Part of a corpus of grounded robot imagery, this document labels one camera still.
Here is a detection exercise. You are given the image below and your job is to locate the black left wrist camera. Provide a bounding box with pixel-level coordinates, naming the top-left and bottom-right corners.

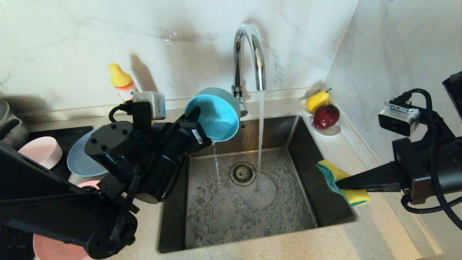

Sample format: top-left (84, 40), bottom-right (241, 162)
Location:
top-left (133, 91), bottom-right (166, 120)

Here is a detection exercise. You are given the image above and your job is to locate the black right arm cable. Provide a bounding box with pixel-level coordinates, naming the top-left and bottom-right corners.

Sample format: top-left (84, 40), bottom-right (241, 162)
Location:
top-left (393, 88), bottom-right (462, 231)

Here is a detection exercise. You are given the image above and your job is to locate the teal bowl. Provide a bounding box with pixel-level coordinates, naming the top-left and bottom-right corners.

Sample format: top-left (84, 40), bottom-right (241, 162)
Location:
top-left (185, 87), bottom-right (241, 142)

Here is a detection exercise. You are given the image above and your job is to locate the dark red apple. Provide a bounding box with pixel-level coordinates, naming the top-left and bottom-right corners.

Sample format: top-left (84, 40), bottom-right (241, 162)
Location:
top-left (313, 105), bottom-right (340, 130)

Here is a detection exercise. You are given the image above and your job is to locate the black induction cooktop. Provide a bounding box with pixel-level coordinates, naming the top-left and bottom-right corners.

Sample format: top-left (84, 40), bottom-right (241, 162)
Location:
top-left (0, 126), bottom-right (93, 260)

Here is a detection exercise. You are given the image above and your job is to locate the stainless steel sink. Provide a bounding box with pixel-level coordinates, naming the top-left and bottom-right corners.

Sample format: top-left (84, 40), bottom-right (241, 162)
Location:
top-left (158, 116), bottom-right (358, 252)

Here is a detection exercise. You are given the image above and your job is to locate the small white dish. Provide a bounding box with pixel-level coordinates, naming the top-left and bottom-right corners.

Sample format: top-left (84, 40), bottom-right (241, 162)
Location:
top-left (299, 100), bottom-right (341, 138)

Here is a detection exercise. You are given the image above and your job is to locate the pale pink bowl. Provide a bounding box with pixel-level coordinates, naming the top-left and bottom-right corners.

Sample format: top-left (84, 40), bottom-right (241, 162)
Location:
top-left (19, 136), bottom-right (63, 169)

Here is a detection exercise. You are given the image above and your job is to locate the metal pot black handle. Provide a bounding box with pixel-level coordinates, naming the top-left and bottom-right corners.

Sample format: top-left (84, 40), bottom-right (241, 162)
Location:
top-left (0, 99), bottom-right (29, 148)

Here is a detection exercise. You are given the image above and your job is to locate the yellow pear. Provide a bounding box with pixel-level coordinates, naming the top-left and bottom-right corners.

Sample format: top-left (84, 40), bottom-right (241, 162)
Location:
top-left (307, 88), bottom-right (332, 114)

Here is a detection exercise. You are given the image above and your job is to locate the orange dish soap bottle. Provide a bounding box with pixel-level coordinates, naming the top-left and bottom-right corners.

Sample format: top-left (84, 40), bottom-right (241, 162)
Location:
top-left (108, 63), bottom-right (139, 103)

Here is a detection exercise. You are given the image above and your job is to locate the round metal drain strainer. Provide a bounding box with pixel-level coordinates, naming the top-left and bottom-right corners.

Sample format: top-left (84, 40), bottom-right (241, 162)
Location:
top-left (230, 162), bottom-right (257, 186)

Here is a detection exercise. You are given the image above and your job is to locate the pink plate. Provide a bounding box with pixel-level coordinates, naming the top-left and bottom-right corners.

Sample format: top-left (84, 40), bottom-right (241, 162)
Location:
top-left (32, 180), bottom-right (101, 260)

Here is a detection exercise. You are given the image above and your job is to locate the blue grey plate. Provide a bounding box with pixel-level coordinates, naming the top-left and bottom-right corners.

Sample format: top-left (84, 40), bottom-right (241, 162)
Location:
top-left (67, 129), bottom-right (109, 177)

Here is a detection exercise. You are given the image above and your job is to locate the chrome gooseneck faucet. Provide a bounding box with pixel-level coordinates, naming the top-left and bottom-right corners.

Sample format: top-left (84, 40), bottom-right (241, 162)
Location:
top-left (224, 23), bottom-right (266, 118)

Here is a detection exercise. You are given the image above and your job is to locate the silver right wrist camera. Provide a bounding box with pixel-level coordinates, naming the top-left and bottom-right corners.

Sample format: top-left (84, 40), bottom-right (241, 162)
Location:
top-left (378, 102), bottom-right (421, 137)

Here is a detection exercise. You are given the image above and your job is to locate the yellow green sponge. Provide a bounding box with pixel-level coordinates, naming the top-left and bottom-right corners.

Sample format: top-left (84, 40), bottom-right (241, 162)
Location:
top-left (316, 160), bottom-right (371, 207)

